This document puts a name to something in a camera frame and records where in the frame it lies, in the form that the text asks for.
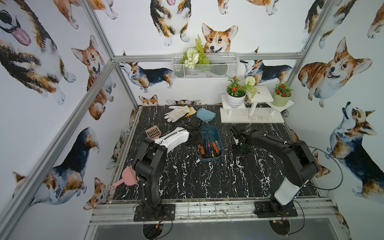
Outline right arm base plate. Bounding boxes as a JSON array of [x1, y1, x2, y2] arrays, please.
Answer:
[[254, 201, 298, 218]]

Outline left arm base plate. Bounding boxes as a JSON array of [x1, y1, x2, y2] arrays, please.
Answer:
[[134, 204, 176, 222]]

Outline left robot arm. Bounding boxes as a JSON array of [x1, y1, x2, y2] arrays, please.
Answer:
[[132, 117, 203, 221]]

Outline orange screwdriver left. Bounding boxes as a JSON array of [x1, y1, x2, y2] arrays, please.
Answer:
[[197, 144, 205, 158]]

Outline white work glove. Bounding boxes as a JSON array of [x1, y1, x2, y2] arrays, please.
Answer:
[[164, 106, 190, 123]]

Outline green potted red flowers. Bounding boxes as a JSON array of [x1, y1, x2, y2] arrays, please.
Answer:
[[272, 82, 293, 107]]

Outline blue plastic dustpan scoop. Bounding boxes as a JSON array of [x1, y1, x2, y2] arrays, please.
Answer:
[[197, 108, 216, 123]]

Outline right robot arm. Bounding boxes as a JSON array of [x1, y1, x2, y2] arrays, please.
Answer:
[[231, 125, 320, 215]]

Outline green white artificial plant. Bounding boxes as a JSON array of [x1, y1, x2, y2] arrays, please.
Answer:
[[181, 35, 210, 70]]

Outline yellow cloth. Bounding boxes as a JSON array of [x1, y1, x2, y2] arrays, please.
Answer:
[[185, 107, 197, 118]]

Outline white potted red flowers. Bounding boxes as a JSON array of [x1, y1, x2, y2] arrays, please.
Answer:
[[226, 76, 257, 109]]

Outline white wire wall basket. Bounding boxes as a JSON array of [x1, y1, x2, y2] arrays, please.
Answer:
[[172, 53, 240, 80]]

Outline orange screwdriver in box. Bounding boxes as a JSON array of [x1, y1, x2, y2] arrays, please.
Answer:
[[209, 134, 220, 155]]

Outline brown slotted scoop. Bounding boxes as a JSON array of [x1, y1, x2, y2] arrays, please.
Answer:
[[145, 126, 162, 140]]

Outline white stepped stand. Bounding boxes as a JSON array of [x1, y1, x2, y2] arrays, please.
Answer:
[[220, 86, 294, 124]]

